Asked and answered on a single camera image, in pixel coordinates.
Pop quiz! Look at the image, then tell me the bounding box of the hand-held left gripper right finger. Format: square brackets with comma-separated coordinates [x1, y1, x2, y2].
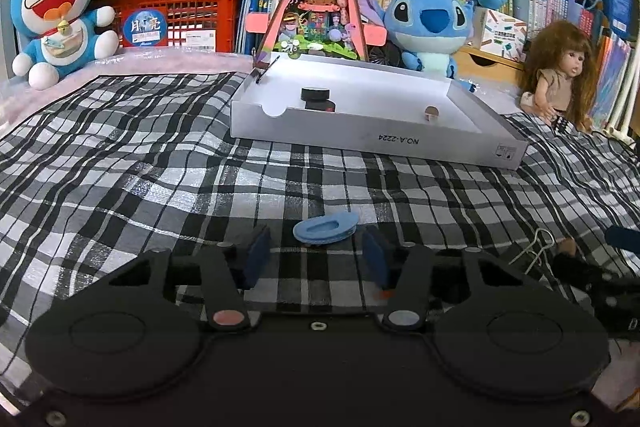
[361, 227, 546, 333]

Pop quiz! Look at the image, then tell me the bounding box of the round blue sticker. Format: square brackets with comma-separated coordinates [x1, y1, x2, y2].
[122, 9, 168, 48]

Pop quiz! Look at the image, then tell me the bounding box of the long haired doll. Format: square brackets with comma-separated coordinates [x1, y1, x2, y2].
[517, 21, 601, 135]

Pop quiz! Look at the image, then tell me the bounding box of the pink starry cloth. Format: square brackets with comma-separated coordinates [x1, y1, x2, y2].
[0, 44, 261, 138]

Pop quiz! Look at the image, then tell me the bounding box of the white cardboard box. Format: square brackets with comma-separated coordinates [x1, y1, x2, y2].
[230, 54, 530, 171]

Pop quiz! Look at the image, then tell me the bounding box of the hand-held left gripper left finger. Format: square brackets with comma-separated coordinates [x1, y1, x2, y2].
[95, 224, 273, 333]

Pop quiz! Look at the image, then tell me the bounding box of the red plastic crate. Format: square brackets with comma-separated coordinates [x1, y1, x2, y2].
[92, 0, 246, 54]

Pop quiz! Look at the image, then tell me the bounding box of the black binder clip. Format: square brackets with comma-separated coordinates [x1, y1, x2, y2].
[507, 228, 557, 270]

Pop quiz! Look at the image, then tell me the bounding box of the wooden drawer box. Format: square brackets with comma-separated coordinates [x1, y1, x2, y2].
[457, 46, 526, 88]

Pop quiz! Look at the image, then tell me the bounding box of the blue white cat plush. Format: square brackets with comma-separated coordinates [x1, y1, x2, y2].
[11, 0, 121, 90]

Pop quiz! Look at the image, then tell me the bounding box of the plain light blue hair clip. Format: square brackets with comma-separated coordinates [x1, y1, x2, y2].
[292, 212, 360, 249]

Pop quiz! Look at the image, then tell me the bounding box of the black white plaid cloth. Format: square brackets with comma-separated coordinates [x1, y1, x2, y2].
[0, 69, 640, 408]

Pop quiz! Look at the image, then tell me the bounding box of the white metal rack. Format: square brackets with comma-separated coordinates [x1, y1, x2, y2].
[605, 0, 640, 135]

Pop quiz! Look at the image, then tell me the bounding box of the colourful printed box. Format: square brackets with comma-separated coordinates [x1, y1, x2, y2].
[472, 7, 528, 62]

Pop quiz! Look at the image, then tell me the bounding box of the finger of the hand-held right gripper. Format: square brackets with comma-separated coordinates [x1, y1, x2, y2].
[552, 252, 617, 294]
[604, 224, 640, 254]

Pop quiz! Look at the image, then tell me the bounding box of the blue alien plush toy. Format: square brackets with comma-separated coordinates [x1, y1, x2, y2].
[357, 0, 476, 80]

